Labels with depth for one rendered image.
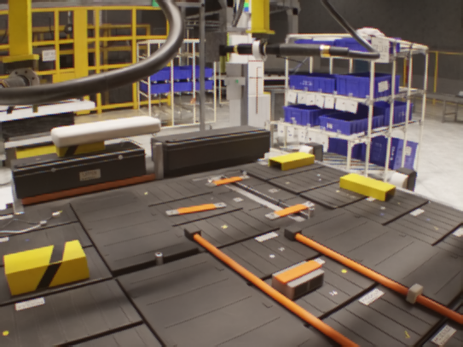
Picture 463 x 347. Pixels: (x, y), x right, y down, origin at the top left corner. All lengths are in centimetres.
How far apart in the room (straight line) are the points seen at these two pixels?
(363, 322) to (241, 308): 19
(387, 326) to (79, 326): 46
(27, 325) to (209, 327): 28
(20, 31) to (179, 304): 72
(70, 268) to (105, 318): 13
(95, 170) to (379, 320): 89
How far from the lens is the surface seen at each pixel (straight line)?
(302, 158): 133
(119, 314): 60
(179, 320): 57
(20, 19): 98
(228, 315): 57
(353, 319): 60
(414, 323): 61
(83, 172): 115
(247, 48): 141
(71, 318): 61
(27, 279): 68
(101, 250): 78
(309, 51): 132
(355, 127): 350
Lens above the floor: 137
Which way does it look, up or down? 17 degrees down
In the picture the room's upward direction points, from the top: straight up
